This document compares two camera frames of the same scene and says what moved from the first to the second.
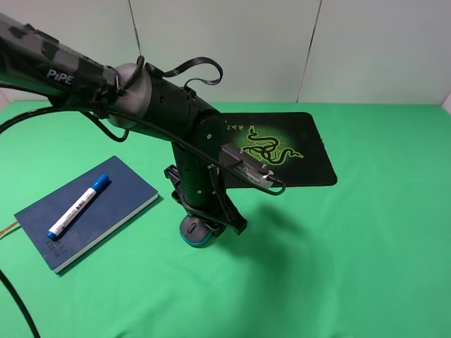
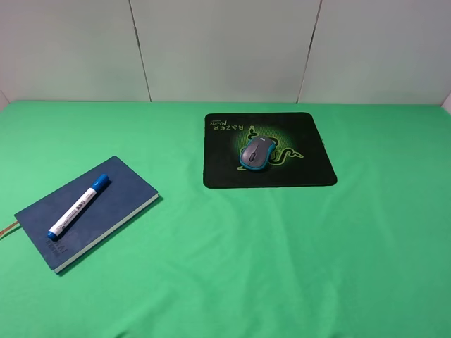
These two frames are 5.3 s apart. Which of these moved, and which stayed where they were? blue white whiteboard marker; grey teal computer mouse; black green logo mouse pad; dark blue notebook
Moved: grey teal computer mouse
Stayed: blue white whiteboard marker; dark blue notebook; black green logo mouse pad
